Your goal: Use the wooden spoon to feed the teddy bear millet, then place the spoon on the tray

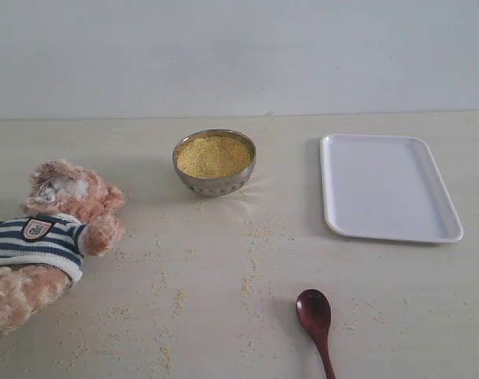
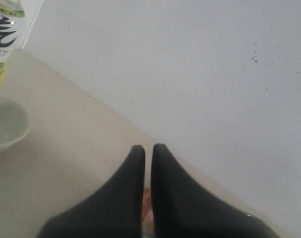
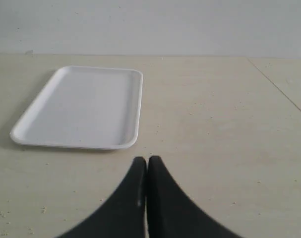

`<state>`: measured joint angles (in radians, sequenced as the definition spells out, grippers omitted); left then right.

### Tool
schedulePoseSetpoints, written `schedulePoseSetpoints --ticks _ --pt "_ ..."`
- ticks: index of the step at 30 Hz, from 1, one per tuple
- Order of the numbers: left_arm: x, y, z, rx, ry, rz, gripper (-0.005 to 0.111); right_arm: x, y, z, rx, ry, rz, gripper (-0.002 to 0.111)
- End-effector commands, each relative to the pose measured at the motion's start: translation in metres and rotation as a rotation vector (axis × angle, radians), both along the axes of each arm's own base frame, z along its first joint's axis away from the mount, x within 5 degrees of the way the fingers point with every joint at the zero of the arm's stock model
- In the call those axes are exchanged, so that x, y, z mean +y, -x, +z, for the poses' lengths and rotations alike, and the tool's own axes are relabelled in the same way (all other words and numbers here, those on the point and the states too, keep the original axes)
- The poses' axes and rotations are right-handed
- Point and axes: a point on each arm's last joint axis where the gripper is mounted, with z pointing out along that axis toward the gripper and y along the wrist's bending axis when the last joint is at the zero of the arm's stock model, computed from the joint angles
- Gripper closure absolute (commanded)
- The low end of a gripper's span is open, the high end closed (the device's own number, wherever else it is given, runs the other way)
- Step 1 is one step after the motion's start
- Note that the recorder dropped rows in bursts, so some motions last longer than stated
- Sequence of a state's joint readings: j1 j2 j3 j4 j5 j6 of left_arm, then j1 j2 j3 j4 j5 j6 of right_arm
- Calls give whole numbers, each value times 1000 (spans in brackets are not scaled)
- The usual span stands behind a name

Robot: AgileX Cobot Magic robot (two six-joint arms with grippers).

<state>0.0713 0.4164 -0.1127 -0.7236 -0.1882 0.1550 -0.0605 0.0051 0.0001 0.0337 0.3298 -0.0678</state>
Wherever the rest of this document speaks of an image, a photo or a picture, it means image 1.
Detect dark red wooden spoon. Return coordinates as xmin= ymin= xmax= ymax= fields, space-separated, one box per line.
xmin=296 ymin=289 xmax=336 ymax=379

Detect plush teddy bear striped sweater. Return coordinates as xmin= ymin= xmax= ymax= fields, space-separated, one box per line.
xmin=0 ymin=159 xmax=125 ymax=336

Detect steel bowl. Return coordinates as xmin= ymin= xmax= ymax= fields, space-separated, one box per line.
xmin=172 ymin=129 xmax=256 ymax=197

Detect yellow millet grains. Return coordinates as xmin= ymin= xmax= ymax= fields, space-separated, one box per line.
xmin=177 ymin=136 xmax=252 ymax=179

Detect white rectangular plastic tray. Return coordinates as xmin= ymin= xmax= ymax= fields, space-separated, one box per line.
xmin=320 ymin=133 xmax=463 ymax=244

